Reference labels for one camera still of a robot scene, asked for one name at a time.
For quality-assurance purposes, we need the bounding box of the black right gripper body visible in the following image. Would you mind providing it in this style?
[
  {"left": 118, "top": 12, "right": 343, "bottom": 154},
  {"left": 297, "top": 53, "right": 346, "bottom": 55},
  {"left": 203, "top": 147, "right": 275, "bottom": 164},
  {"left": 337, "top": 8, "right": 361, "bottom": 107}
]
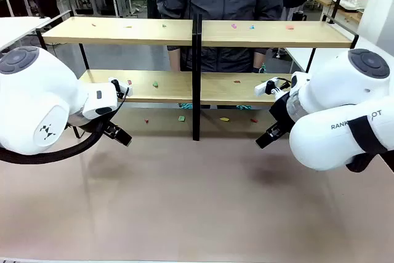
[{"left": 269, "top": 92, "right": 297, "bottom": 132}]

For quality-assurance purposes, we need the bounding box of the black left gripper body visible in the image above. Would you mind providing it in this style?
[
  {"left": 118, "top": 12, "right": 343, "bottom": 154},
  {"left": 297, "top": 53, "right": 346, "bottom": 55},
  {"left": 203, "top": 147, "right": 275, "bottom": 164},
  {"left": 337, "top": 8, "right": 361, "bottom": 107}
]
[{"left": 68, "top": 111, "right": 116, "bottom": 137}]

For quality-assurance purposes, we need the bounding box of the person's right forearm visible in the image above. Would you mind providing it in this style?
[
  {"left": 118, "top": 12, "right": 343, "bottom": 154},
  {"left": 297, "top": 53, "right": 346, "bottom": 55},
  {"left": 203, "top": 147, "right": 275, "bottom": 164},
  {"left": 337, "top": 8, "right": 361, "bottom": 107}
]
[{"left": 167, "top": 46, "right": 182, "bottom": 71}]

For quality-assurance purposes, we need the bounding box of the person's left forearm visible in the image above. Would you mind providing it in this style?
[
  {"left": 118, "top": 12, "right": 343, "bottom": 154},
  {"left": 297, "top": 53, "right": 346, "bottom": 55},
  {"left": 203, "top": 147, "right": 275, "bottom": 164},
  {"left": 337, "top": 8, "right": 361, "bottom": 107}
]
[{"left": 253, "top": 47, "right": 266, "bottom": 67}]

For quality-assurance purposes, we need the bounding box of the large white side table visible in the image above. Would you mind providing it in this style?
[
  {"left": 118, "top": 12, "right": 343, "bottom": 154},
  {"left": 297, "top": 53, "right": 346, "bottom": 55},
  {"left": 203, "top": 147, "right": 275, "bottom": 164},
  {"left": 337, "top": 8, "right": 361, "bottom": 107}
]
[{"left": 284, "top": 36, "right": 364, "bottom": 75}]

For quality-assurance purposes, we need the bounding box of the wooden bench shelf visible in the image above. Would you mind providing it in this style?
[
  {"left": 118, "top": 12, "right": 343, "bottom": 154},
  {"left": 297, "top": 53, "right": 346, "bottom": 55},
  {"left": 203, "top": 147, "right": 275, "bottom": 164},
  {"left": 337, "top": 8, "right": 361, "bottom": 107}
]
[{"left": 314, "top": 0, "right": 364, "bottom": 25}]

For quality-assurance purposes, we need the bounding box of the thin black camera cable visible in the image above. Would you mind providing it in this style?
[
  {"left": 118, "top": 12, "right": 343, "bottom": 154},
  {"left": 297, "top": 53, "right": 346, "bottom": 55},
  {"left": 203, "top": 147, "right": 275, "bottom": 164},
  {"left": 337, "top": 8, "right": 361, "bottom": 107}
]
[{"left": 275, "top": 77, "right": 292, "bottom": 92}]

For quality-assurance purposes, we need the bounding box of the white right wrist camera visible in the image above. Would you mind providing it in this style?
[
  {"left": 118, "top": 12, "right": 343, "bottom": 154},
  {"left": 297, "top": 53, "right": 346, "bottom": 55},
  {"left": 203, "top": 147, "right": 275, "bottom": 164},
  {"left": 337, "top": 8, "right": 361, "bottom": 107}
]
[{"left": 254, "top": 79, "right": 281, "bottom": 96}]

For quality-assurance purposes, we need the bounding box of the black frame wooden shelf unit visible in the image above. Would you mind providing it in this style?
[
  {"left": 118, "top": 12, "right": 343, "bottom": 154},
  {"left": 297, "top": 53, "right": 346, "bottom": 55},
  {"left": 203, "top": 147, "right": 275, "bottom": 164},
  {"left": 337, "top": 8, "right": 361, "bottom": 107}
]
[
  {"left": 35, "top": 10, "right": 198, "bottom": 142},
  {"left": 196, "top": 12, "right": 360, "bottom": 142}
]

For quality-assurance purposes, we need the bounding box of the black arm strap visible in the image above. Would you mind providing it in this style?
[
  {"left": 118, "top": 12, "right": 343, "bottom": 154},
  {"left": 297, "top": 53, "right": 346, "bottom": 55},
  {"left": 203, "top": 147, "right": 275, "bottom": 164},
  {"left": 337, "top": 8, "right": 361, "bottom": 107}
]
[{"left": 347, "top": 115, "right": 390, "bottom": 174}]

